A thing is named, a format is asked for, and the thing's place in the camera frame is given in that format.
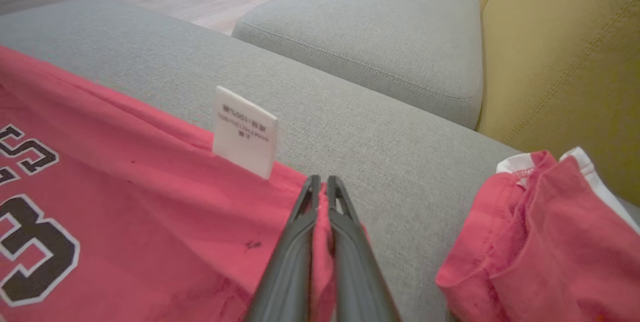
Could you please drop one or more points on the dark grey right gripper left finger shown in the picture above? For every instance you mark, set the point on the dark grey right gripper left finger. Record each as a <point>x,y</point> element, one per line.
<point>295,262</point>

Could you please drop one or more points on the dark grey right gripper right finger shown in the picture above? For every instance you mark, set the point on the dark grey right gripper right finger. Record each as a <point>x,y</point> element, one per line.
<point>355,272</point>

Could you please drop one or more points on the red Bulls 23 jersey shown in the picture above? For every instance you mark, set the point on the red Bulls 23 jersey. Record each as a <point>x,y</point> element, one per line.
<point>150,212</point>

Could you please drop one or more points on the red shorts with white trim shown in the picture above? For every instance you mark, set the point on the red shorts with white trim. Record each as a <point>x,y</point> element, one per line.
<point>550,252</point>

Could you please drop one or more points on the big yellow sofa backrest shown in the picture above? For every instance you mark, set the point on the big yellow sofa backrest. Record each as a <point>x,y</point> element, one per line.
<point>565,62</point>

